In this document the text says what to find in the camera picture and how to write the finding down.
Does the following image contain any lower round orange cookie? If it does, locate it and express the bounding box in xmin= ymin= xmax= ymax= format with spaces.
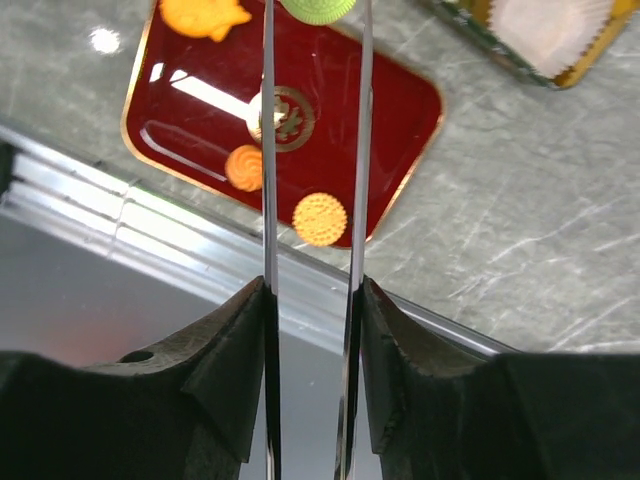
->
xmin=292 ymin=192 xmax=347 ymax=247

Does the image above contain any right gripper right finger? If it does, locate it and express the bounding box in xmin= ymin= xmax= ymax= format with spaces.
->
xmin=344 ymin=1 xmax=639 ymax=479

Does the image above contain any upper orange fish cookie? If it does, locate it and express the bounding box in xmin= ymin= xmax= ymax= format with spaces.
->
xmin=159 ymin=0 xmax=252 ymax=42

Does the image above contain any lower swirl cookie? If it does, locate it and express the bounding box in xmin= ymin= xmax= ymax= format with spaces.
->
xmin=225 ymin=145 xmax=263 ymax=192

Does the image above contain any red lacquer tray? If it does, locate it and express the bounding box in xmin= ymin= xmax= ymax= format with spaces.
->
xmin=121 ymin=1 xmax=446 ymax=232

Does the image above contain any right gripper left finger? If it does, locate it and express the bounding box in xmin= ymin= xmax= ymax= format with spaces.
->
xmin=0 ymin=0 xmax=282 ymax=480

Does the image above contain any green cookie tin box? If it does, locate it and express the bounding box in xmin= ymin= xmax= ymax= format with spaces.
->
xmin=425 ymin=0 xmax=639 ymax=89

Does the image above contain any green round cookie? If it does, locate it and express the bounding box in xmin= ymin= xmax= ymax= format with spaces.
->
xmin=280 ymin=0 xmax=356 ymax=26

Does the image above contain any aluminium front rail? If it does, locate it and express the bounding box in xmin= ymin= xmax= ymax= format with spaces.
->
xmin=0 ymin=124 xmax=516 ymax=357

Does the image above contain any white paper cup liner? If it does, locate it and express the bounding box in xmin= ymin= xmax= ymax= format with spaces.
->
xmin=488 ymin=0 xmax=614 ymax=79

